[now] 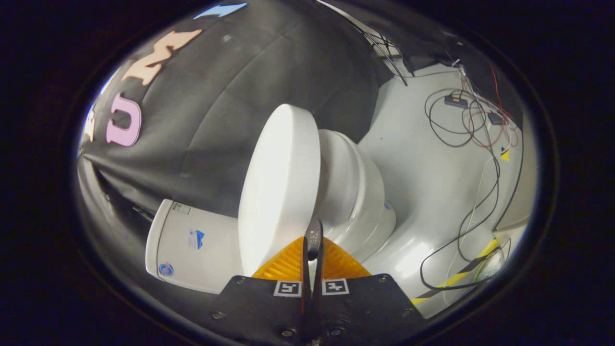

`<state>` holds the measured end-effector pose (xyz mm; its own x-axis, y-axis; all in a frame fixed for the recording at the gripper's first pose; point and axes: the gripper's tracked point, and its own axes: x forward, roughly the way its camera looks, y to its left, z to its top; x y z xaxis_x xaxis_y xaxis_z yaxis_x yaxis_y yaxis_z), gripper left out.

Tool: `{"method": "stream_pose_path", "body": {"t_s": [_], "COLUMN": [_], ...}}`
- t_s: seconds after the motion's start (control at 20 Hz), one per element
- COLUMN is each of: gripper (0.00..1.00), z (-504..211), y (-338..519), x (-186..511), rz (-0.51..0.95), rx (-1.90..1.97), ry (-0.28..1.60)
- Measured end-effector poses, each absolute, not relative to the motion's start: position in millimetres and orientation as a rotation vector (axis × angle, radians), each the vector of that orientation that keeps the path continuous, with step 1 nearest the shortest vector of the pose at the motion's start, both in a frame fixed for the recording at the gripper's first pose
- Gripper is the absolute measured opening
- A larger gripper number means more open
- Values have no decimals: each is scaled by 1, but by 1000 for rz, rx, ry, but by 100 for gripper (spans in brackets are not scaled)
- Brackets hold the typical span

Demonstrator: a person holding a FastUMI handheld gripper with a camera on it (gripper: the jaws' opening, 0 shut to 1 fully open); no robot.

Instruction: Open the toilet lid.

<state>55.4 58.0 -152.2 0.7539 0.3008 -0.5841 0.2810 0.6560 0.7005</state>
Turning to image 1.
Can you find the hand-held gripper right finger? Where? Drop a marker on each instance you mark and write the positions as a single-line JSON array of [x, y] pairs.
[[365, 307]]

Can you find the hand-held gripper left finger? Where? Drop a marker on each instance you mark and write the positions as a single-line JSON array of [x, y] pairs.
[[259, 307]]

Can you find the white toilet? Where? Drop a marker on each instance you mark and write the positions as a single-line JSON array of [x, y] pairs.
[[202, 259]]

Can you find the white toilet tank lid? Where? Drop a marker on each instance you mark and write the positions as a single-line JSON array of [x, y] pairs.
[[153, 240]]

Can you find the yellow black floor tape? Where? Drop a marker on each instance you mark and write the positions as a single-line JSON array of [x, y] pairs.
[[456, 278]]

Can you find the plain black cloth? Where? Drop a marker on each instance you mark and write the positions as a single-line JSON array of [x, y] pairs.
[[432, 53], [103, 226]]

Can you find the black backdrop cloth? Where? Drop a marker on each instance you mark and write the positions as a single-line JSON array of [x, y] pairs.
[[230, 96]]

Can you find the black power adapter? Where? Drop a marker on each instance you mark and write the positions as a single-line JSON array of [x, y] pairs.
[[496, 118], [455, 101]]

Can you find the black light stand tripod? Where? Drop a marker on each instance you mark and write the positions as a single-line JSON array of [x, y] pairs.
[[389, 57]]

